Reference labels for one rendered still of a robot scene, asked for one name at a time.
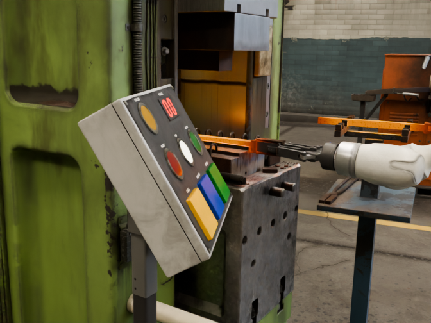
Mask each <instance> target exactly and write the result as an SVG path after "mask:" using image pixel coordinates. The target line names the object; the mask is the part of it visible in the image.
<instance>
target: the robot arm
mask: <svg viewBox="0 0 431 323"><path fill-rule="evenodd" d="M280 144H281V143H277V144H276V143H271V142H262V141H257V151H259V152H263V153H271V154H276V155H277V156H281V157H284V158H290V159H293V160H298V161H301V162H306V160H307V161H309V162H316V161H319V162H320V164H321V168H322V169H325V170H332V171H336V173H337V174H338V175H343V176H350V177H353V178H360V179H363V180H365V181H367V182H370V183H372V184H374V185H380V186H384V187H386V188H389V189H393V190H403V189H406V188H409V187H412V186H414V185H418V184H419V183H420V182H421V181H423V180H424V179H426V178H428V177H429V174H430V172H431V144H430V145H424V146H420V145H416V144H413V143H412V144H408V145H403V146H398V145H391V144H377V143H373V144H361V143H353V142H341V143H340V144H338V143H333V142H327V143H325V144H324V146H322V145H307V144H295V143H291V142H289V143H288V144H286V143H285V146H282V145H280Z"/></svg>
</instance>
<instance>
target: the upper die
mask: <svg viewBox="0 0 431 323"><path fill-rule="evenodd" d="M269 28H270V17H262V16H257V15H248V14H242V13H190V14H178V49H190V50H218V51H268V50H269Z"/></svg>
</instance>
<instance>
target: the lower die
mask: <svg viewBox="0 0 431 323"><path fill-rule="evenodd" d="M202 141H203V143H204V145H205V147H206V149H207V151H208V153H209V148H210V145H211V144H212V143H214V142H213V141H207V140H202ZM215 143H216V144H217V147H218V151H217V152H216V147H215V145H213V146H212V160H213V162H214V163H215V165H216V167H217V168H218V170H219V172H226V173H230V174H238V175H241V176H244V177H246V176H248V175H250V174H253V173H255V172H258V171H260V170H262V167H264V156H265V155H263V154H256V153H251V150H250V146H245V145H236V144H227V143H221V142H215ZM245 172H247V173H246V175H245Z"/></svg>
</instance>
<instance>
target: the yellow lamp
mask: <svg viewBox="0 0 431 323"><path fill-rule="evenodd" d="M141 110H142V114H143V116H144V118H145V120H146V122H147V123H148V125H149V126H150V127H151V128H152V129H154V130H156V123H155V120H154V118H153V116H152V114H151V113H150V112H149V110H148V109H147V108H146V107H145V106H141Z"/></svg>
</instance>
